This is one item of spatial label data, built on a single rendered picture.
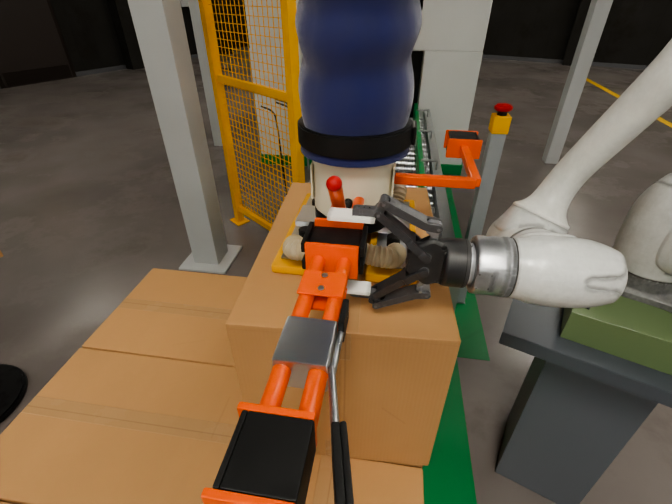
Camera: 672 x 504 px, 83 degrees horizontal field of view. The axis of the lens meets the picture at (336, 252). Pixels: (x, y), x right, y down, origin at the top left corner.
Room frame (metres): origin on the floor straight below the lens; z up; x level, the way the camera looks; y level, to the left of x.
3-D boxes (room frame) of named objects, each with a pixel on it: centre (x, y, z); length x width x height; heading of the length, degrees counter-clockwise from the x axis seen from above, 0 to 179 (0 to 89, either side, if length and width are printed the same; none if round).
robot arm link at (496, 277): (0.47, -0.23, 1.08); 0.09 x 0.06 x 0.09; 171
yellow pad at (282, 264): (0.78, 0.06, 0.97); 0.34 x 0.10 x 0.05; 171
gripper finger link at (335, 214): (0.50, -0.02, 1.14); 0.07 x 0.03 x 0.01; 81
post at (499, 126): (1.61, -0.68, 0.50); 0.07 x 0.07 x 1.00; 81
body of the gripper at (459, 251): (0.48, -0.16, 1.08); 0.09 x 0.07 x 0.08; 81
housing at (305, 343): (0.30, 0.03, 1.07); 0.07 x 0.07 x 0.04; 81
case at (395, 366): (0.75, -0.04, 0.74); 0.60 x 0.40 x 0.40; 174
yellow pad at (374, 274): (0.75, -0.13, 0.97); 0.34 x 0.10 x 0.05; 171
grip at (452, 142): (1.02, -0.34, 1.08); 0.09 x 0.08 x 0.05; 81
